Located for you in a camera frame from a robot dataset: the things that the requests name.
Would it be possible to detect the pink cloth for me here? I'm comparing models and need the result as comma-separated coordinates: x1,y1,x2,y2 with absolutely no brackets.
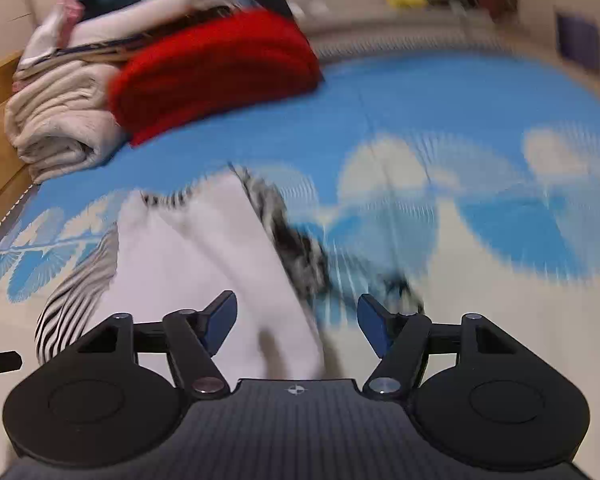
60,0,85,28

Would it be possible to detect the blue white leaf-print bed mat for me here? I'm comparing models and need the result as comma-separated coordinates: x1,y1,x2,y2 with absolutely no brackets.
0,47,600,466

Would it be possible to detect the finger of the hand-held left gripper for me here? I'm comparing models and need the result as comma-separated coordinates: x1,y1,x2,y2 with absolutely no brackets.
0,345,23,381

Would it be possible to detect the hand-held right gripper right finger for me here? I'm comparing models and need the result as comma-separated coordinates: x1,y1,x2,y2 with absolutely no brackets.
357,294,518,401

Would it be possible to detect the purple box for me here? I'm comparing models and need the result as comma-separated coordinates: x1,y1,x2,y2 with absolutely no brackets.
555,10,600,72

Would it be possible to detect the folded red blanket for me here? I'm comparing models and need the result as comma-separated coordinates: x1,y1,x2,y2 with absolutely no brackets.
107,9,325,147

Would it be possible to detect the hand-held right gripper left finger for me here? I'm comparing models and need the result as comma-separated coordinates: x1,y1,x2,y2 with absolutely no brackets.
75,290,239,401

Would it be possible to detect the white window sill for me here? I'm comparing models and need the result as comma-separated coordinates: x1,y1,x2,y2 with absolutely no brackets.
280,4,536,56

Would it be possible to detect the folded white blanket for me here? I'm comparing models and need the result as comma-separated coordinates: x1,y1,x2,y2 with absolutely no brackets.
4,0,261,185

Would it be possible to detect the black white striped shirt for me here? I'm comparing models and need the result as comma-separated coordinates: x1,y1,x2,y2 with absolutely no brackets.
35,162,427,382

